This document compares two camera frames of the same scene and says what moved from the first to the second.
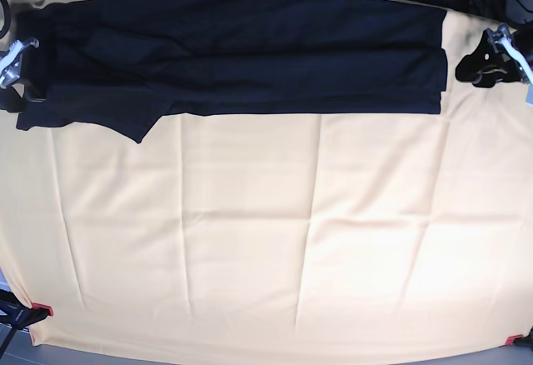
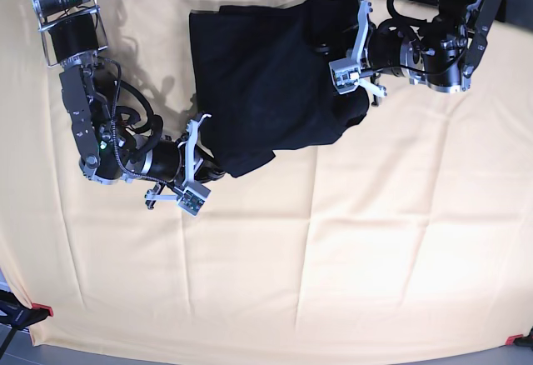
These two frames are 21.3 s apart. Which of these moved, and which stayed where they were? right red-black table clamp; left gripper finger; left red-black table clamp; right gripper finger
Moved: right gripper finger; left gripper finger
Stayed: right red-black table clamp; left red-black table clamp
